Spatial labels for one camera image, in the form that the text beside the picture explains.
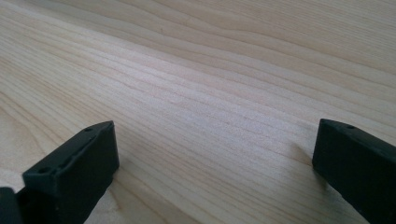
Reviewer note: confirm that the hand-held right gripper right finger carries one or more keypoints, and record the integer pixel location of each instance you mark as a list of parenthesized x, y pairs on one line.
[(358, 161)]

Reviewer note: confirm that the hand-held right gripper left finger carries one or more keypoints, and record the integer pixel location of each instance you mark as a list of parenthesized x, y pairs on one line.
[(74, 168)]

